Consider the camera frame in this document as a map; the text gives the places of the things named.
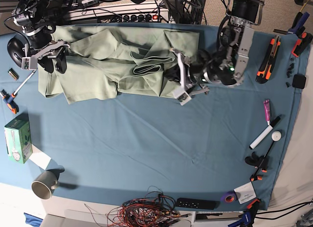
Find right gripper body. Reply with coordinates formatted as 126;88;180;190
23;40;70;62

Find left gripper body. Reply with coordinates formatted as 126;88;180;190
170;48;209;95

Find pale green T-shirt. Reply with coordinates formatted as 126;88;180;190
38;26;200;103

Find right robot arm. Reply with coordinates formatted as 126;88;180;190
7;0;69;74

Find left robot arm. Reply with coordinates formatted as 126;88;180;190
168;0;265;100

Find white ballpoint pen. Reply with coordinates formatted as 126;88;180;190
12;70;36;96

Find black computer mouse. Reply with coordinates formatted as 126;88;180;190
7;35;30;68

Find small battery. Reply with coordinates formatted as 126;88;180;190
8;68;19;81

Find blue orange screwdriver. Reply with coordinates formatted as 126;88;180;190
0;90;19;114

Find black power strip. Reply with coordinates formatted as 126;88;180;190
110;14;159;23

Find blue table cloth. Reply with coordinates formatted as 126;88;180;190
0;23;312;211

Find orange black utility knife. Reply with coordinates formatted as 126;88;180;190
256;35;281;84

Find green tea box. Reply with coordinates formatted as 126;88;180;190
4;113;33;164

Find purple glue tube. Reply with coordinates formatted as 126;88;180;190
263;99;270;125

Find white black marker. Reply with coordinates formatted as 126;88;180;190
249;115;282;150

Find white paper sheet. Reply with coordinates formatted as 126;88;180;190
29;145;51;170

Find white round cap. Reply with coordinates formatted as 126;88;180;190
271;131;282;141

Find black orange bar clamp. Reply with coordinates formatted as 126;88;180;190
245;140;275;182

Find black square pad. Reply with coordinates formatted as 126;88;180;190
292;74;306;90

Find purple tape roll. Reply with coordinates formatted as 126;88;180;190
221;191;237;204

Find orange black spring clamp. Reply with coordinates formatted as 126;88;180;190
291;32;313;57

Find black remote control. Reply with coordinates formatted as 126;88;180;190
175;198;219;210

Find white paper card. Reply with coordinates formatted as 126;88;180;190
234;182;256;204

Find grey ceramic mug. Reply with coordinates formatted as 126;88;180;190
31;171;59;200

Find blue black bar clamp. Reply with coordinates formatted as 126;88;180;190
228;199;261;227

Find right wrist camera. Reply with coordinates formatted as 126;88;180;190
21;57;38;70

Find red black wire bundle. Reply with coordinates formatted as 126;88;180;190
84;186;192;227

